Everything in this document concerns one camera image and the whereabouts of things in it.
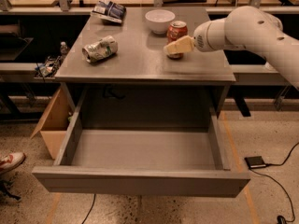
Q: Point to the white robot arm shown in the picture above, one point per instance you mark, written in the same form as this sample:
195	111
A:
246	28

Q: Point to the orange-red soda can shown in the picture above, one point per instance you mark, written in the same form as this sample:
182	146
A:
176	30

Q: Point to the crushed silver green can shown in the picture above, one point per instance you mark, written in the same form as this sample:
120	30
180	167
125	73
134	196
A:
100	50

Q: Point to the grey cabinet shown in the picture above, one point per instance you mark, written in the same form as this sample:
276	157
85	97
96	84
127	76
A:
139	87

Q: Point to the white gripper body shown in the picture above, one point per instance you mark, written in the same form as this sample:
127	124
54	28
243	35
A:
202	41

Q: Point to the blue chip bag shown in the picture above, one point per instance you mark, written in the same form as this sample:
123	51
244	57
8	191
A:
109	11

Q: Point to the open grey top drawer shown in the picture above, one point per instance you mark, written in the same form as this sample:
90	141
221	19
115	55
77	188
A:
143	141

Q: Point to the small plastic water bottle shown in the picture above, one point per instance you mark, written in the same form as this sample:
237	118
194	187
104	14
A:
64	49

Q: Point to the red white sneaker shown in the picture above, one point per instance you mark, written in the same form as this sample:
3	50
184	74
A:
11	161

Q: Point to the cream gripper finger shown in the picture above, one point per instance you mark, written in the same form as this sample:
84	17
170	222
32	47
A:
182	45

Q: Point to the white ceramic bowl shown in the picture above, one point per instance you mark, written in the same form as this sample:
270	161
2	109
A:
158	20

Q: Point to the black foot pedal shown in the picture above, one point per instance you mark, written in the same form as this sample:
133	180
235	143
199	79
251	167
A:
255	162

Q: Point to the cardboard box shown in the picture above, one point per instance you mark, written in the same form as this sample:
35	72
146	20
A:
54	122

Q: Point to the tray of small clutter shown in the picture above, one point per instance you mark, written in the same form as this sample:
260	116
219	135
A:
48	68

